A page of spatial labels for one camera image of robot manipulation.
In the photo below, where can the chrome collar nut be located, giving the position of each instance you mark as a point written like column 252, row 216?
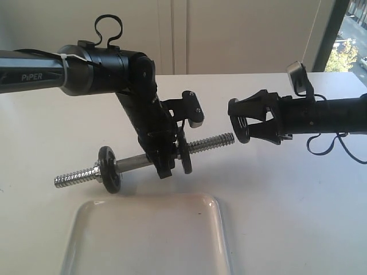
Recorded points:
column 97, row 173

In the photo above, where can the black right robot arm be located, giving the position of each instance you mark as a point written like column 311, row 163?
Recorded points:
column 270, row 117

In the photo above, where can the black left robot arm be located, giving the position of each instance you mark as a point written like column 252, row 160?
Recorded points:
column 83, row 70

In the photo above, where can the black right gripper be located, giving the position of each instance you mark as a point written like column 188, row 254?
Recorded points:
column 256, row 107

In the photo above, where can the chrome threaded dumbbell bar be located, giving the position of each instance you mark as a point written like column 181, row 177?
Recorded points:
column 140, row 161

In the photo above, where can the white rectangular tray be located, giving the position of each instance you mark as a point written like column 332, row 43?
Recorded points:
column 157, row 234

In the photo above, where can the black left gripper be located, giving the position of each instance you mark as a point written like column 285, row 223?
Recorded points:
column 157, row 131

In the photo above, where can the black window frame post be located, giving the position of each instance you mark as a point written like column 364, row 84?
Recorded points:
column 330, row 34

